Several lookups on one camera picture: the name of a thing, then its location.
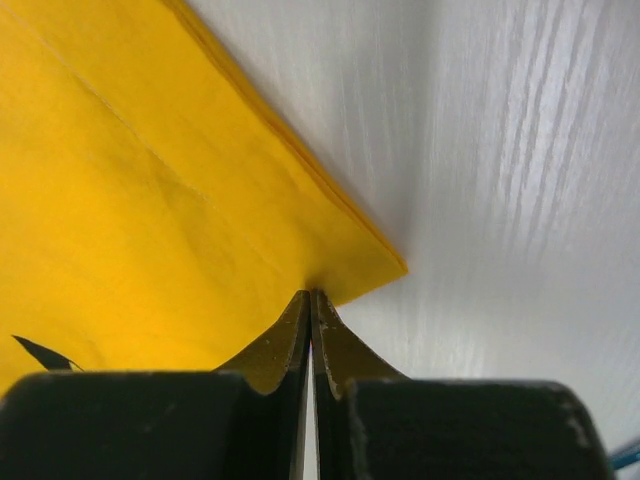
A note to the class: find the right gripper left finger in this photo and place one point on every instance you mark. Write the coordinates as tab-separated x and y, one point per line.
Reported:
242	420

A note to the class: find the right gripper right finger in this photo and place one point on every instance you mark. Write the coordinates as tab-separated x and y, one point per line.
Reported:
373	422

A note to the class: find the yellow cartoon placemat cloth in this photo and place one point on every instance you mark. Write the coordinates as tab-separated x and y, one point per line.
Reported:
156	212

